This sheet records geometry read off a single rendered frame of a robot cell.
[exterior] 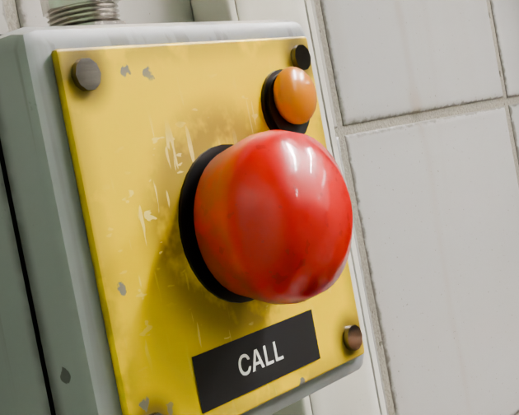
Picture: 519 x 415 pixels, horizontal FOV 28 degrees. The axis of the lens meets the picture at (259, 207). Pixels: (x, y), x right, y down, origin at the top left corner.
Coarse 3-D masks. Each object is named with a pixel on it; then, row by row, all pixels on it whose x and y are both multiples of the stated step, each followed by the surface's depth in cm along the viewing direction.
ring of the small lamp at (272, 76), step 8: (272, 72) 26; (264, 80) 26; (272, 80) 26; (264, 88) 26; (272, 88) 26; (264, 96) 26; (272, 96) 26; (264, 104) 26; (272, 104) 26; (264, 112) 26; (272, 112) 26; (272, 120) 26; (280, 120) 26; (272, 128) 26; (280, 128) 26; (288, 128) 26; (296, 128) 27; (304, 128) 27
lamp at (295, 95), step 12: (288, 72) 26; (300, 72) 26; (276, 84) 26; (288, 84) 26; (300, 84) 26; (312, 84) 26; (276, 96) 26; (288, 96) 26; (300, 96) 26; (312, 96) 26; (288, 108) 26; (300, 108) 26; (312, 108) 26; (288, 120) 26; (300, 120) 26
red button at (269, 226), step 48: (240, 144) 23; (288, 144) 23; (240, 192) 22; (288, 192) 22; (336, 192) 23; (240, 240) 22; (288, 240) 22; (336, 240) 23; (240, 288) 23; (288, 288) 23
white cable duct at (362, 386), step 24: (192, 0) 35; (216, 0) 34; (240, 0) 35; (264, 0) 36; (288, 0) 37; (312, 24) 38; (312, 48) 37; (336, 144) 38; (360, 288) 38; (360, 312) 38; (336, 384) 36; (360, 384) 37; (288, 408) 35; (312, 408) 35; (336, 408) 36; (360, 408) 37; (384, 408) 38
